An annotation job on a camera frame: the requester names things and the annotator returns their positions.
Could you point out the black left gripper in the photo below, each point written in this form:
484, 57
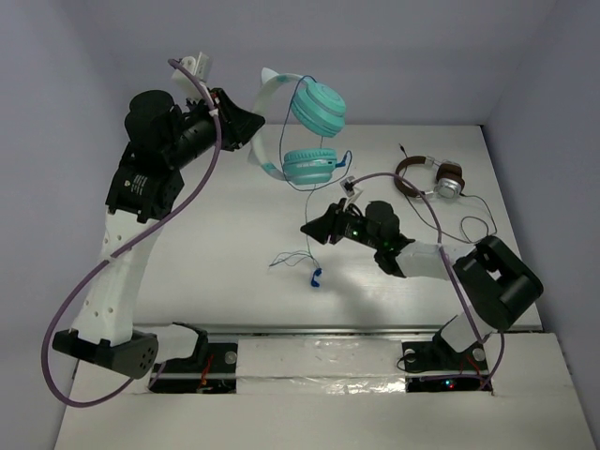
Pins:
225, 120

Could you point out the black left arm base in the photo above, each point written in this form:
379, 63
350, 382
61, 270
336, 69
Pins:
214, 373

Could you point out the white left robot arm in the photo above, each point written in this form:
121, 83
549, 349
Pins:
162, 140

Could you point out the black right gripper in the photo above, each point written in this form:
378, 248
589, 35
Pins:
330, 224

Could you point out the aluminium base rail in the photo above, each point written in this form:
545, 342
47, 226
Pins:
296, 328

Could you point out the brown silver headphones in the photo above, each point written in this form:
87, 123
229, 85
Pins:
449, 181

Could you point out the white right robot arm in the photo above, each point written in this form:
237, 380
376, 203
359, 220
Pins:
496, 284

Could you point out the teal cat-ear headphones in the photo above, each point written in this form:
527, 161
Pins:
319, 109

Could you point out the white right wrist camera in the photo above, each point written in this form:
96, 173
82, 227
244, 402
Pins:
351, 191

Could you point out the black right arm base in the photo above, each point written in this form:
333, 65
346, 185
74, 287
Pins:
454, 359

